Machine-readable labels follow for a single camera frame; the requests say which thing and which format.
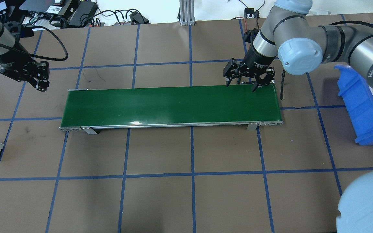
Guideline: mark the aluminium frame post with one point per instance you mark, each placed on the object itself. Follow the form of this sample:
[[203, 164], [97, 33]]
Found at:
[[186, 12]]

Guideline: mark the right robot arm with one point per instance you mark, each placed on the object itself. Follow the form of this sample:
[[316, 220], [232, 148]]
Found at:
[[286, 35]]

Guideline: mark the small black camera box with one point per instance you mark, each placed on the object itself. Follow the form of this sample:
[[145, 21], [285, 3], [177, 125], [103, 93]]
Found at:
[[249, 13]]

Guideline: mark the blue plastic bin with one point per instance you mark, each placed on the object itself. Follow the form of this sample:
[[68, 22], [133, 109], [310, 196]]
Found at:
[[358, 99]]

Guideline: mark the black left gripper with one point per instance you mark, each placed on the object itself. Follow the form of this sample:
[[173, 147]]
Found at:
[[14, 63]]

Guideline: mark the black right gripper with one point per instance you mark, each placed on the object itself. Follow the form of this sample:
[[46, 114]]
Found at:
[[259, 59]]

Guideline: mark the green conveyor belt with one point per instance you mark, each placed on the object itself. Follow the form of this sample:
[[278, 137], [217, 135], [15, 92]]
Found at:
[[216, 105]]

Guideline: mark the black power adapter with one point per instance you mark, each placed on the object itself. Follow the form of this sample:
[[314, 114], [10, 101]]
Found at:
[[81, 16]]

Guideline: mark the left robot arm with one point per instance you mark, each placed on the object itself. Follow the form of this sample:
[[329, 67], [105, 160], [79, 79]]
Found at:
[[10, 47]]

